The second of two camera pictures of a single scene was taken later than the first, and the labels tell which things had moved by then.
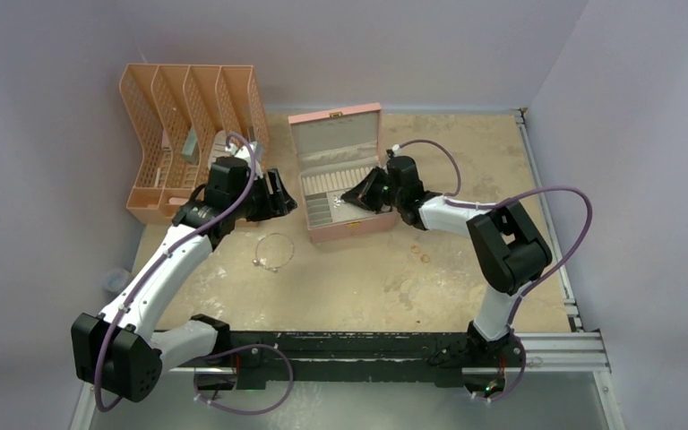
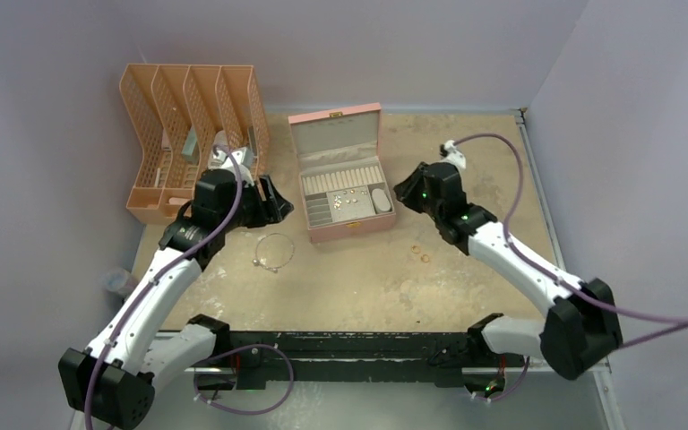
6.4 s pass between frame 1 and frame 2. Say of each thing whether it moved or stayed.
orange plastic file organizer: stayed
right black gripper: moved
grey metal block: stayed
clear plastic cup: stayed
